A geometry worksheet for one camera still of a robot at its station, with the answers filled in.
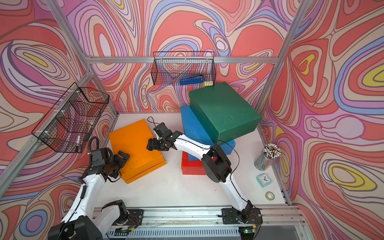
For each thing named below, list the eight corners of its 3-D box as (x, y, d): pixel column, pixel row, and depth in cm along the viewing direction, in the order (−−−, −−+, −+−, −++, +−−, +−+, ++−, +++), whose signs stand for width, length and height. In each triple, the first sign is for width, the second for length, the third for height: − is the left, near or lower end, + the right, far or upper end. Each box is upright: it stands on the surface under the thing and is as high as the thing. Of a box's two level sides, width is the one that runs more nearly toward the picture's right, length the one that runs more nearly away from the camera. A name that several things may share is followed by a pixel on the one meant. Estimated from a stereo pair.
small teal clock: (262, 188, 84) (264, 187, 82) (254, 177, 88) (256, 175, 87) (272, 183, 86) (274, 182, 84) (264, 173, 90) (265, 171, 88)
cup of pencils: (256, 171, 91) (268, 156, 76) (252, 159, 96) (263, 143, 81) (269, 171, 91) (283, 156, 76) (264, 159, 96) (277, 143, 81)
